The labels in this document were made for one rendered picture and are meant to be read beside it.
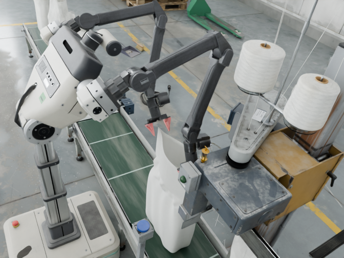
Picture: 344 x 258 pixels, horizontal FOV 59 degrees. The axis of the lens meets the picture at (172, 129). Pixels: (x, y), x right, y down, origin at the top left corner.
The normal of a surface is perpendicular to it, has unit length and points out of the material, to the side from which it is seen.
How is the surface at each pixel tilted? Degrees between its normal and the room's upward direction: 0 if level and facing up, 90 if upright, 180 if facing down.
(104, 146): 0
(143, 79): 76
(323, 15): 90
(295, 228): 0
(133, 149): 0
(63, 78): 50
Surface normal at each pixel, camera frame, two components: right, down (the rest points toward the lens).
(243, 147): 0.11, -0.77
